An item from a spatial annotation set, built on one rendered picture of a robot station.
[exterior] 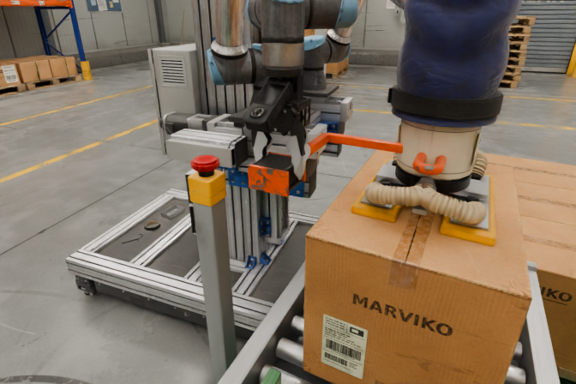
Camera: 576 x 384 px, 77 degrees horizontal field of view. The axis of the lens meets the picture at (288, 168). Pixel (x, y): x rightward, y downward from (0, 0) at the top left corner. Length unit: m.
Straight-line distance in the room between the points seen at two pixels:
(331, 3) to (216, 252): 0.65
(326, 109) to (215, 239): 0.95
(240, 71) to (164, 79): 0.51
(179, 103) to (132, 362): 1.12
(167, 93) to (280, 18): 1.07
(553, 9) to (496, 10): 10.31
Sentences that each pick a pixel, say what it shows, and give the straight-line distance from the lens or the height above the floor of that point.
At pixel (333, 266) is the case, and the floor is 0.89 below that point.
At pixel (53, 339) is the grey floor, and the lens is 2.12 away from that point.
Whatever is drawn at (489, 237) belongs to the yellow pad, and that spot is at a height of 0.97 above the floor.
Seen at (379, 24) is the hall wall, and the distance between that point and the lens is 10.96.
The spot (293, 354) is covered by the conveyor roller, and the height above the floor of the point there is 0.54.
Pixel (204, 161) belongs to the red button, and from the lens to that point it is 0.89.
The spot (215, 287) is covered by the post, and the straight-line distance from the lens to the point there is 1.06.
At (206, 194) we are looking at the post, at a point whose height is 0.96.
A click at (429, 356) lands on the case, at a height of 0.75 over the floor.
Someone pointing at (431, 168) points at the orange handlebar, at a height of 1.08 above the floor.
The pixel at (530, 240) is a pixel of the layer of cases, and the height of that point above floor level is 0.54.
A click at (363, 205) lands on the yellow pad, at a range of 0.84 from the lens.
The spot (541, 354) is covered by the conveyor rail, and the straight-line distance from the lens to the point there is 1.18.
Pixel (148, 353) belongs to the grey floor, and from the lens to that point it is 1.88.
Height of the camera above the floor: 1.37
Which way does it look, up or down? 23 degrees down
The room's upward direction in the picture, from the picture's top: straight up
